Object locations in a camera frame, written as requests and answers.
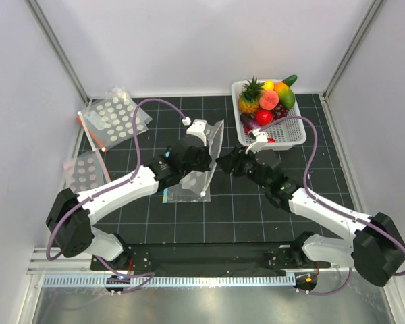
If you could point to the toy yellow lemon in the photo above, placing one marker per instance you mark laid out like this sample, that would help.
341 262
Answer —
268 85

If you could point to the toy green cucumber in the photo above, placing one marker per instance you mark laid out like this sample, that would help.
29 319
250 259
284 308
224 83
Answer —
290 80

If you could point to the toy purple grapes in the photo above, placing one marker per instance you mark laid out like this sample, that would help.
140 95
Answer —
280 111

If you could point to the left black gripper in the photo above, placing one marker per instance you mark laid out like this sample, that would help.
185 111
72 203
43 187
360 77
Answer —
206 160

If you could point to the white-dotted zip bag stack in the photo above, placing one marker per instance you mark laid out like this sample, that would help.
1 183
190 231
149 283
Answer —
111 120

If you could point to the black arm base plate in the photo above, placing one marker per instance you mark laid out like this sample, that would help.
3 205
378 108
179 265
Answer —
218 259

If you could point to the pink-dotted zip bag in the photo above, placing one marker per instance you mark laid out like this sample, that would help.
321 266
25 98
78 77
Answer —
84 172

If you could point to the black grid mat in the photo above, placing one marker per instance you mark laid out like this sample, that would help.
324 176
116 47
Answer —
238 210

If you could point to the white plastic basket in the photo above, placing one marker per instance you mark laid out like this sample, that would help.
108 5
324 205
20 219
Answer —
286 134

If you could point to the slotted white cable duct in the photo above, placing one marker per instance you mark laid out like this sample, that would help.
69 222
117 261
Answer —
109 281

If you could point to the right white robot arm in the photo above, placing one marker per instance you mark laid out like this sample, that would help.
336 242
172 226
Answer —
370 245

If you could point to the toy red chili pepper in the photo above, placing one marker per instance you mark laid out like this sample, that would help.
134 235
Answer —
247 131

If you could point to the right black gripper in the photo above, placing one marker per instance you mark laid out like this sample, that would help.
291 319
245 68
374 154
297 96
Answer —
233 160

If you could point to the clear white-dotted zip bag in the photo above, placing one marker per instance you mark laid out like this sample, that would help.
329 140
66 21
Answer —
207 139

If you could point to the toy purple eggplant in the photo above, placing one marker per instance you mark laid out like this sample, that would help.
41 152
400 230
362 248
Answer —
249 121

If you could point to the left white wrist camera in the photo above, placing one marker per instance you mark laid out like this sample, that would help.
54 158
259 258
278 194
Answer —
199 128

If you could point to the orange-zipper zip bag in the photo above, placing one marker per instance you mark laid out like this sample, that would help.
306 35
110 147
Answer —
94 148

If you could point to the toy peach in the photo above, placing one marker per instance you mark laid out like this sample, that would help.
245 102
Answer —
268 100

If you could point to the toy pineapple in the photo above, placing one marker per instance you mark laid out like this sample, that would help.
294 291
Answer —
248 101

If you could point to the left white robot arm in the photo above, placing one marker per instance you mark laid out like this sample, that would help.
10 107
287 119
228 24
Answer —
73 216

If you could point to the clear blue-zipper zip bag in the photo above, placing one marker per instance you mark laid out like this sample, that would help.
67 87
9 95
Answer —
177 194

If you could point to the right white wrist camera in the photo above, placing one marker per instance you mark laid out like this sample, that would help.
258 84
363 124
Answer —
260 140

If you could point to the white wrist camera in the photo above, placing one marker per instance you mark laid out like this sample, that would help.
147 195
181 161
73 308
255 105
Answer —
260 140
199 128

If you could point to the toy red apple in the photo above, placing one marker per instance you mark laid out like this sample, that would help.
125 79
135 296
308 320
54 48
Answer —
263 117

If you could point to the toy mango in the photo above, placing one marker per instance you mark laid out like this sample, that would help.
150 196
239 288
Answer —
285 94

